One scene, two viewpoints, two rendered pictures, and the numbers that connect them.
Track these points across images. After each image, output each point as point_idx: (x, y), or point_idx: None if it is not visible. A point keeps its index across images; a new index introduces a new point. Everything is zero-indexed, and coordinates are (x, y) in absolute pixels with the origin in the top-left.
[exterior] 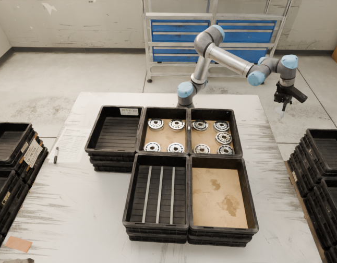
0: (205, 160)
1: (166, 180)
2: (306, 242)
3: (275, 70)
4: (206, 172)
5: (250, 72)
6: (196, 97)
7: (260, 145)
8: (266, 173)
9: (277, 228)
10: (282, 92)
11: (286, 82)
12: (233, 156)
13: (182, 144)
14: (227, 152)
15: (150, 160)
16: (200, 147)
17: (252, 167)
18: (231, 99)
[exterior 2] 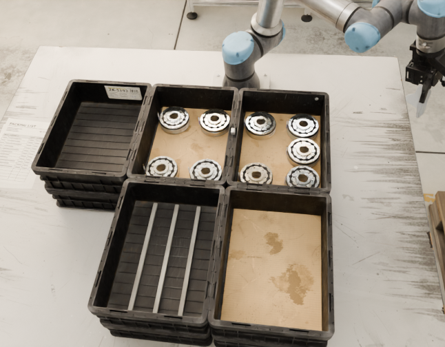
0: (257, 197)
1: (181, 232)
2: None
3: (406, 18)
4: (260, 219)
5: (350, 23)
6: (268, 61)
7: (383, 164)
8: (385, 222)
9: (385, 328)
10: (422, 64)
11: (427, 45)
12: (312, 191)
13: (221, 161)
14: (306, 180)
15: (153, 193)
16: (253, 169)
17: (359, 208)
18: (339, 67)
